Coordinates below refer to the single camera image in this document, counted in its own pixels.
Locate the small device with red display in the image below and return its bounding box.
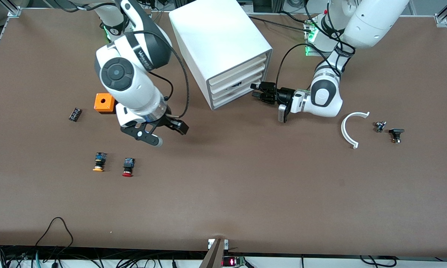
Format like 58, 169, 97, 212
223, 256, 246, 268

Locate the red mushroom push button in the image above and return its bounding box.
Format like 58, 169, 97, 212
121, 157, 135, 178

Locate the black cable to arm base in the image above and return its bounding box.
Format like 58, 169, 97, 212
248, 16, 313, 32

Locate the white curved plastic bracket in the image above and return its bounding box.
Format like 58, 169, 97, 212
341, 111, 370, 149

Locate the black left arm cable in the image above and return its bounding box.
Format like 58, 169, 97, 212
275, 44, 343, 92

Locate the brown camera mount post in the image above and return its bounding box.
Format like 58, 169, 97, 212
199, 238, 226, 268

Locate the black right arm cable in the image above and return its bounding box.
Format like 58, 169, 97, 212
125, 31, 189, 119

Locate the yellow mushroom push button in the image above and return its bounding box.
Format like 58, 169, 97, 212
92, 152, 108, 172

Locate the thin black looped cable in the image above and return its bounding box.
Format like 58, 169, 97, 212
35, 217, 74, 248

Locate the orange button enclosure box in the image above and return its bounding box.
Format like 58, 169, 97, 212
93, 93, 118, 115

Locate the tangled black cable bundle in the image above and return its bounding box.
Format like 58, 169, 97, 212
0, 245, 209, 268

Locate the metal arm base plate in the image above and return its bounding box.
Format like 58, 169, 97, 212
304, 20, 333, 56

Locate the small black switch component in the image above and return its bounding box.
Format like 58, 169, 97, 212
389, 128, 405, 144

